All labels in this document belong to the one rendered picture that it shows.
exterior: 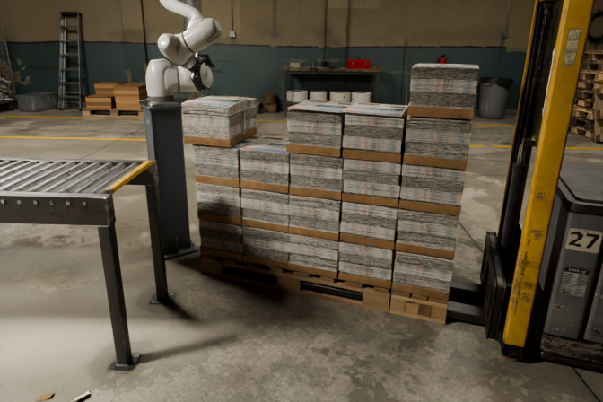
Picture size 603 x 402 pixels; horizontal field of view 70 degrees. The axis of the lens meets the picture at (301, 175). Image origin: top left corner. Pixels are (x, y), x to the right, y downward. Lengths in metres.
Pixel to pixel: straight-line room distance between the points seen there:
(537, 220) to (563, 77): 0.57
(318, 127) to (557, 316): 1.37
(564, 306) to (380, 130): 1.11
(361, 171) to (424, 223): 0.40
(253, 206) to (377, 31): 6.92
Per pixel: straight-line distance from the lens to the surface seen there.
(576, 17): 1.88
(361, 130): 2.11
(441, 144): 2.08
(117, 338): 2.15
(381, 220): 2.23
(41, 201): 1.97
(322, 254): 2.38
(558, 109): 1.90
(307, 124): 2.18
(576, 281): 2.18
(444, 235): 2.22
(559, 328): 2.29
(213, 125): 2.39
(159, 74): 2.76
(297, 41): 8.89
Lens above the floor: 1.39
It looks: 17 degrees down
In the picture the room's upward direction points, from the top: 1 degrees clockwise
